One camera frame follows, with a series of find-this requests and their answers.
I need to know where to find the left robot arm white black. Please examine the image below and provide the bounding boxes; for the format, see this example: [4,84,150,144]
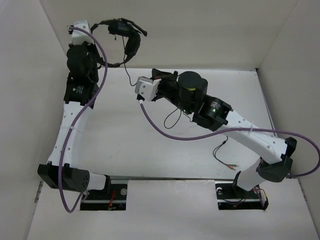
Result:
[37,41,112,199]

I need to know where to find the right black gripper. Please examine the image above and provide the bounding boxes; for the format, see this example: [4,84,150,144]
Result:
[150,67,193,115]

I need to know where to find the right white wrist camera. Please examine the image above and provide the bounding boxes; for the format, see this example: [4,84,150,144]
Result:
[134,76,161,102]

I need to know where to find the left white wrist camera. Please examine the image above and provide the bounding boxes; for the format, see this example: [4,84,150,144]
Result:
[67,19,94,45]

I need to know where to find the black headphones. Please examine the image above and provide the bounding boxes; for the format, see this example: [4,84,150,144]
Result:
[90,18,148,68]

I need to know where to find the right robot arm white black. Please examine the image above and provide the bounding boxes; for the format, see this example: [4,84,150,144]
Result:
[151,68,297,197]

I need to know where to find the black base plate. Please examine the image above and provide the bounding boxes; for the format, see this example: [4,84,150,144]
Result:
[215,181,269,211]
[80,179,128,211]

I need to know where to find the thin black headphone cord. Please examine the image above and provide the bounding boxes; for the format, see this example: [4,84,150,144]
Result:
[113,34,240,171]

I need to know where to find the front aluminium rail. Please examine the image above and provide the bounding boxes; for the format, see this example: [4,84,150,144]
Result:
[110,175,234,181]

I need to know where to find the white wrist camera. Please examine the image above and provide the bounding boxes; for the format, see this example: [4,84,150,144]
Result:
[67,19,94,45]
[134,76,161,102]

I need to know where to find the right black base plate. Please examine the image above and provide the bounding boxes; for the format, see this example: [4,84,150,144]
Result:
[215,181,269,211]

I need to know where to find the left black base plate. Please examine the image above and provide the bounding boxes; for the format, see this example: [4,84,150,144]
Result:
[80,179,128,211]

